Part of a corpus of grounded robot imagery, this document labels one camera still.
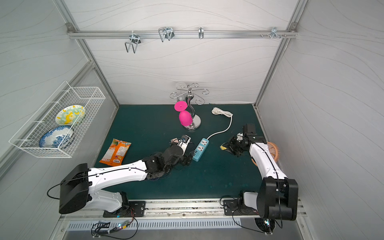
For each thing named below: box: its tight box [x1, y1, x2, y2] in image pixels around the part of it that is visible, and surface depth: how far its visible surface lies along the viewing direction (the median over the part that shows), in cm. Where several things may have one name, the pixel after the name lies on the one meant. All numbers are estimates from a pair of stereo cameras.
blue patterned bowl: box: [39, 125, 74, 148], surface depth 63 cm
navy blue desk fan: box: [147, 174, 159, 181], surface depth 57 cm
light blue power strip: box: [192, 137, 210, 162], surface depth 96 cm
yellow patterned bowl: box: [55, 105, 86, 126], surface depth 70 cm
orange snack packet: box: [99, 138, 132, 167], surface depth 93 cm
